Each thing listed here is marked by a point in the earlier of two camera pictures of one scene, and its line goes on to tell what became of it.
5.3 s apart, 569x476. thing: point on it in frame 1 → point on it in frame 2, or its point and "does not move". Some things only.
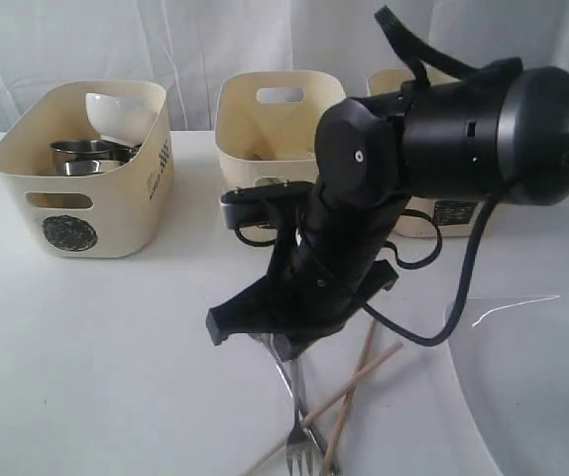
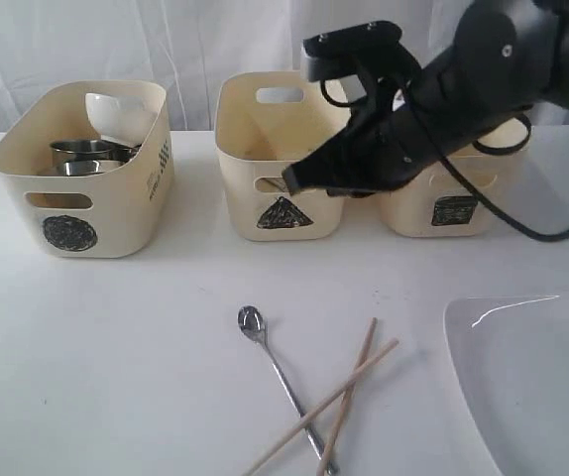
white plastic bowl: x=125 y=118 does not move
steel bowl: x=82 y=168 does not move
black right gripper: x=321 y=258 → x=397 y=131
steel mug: x=82 y=150 does not move
